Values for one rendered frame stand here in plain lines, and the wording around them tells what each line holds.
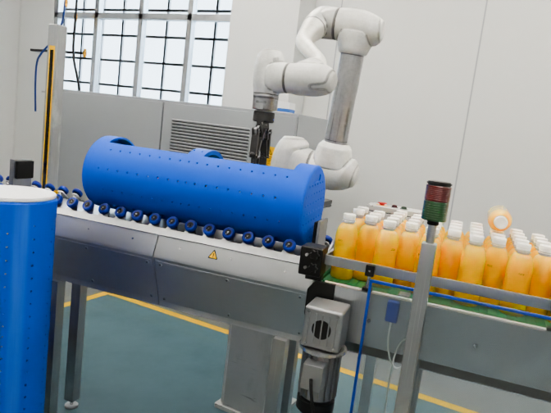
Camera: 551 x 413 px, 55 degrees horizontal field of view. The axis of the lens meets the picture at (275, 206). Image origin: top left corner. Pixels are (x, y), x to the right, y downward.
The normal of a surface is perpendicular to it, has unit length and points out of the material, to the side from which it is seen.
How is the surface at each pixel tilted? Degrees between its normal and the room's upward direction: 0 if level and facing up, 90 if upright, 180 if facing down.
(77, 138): 90
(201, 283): 110
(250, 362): 90
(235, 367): 90
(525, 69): 90
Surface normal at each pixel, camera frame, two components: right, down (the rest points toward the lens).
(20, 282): 0.65, 0.18
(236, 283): -0.36, 0.42
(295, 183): -0.22, -0.48
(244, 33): -0.47, 0.07
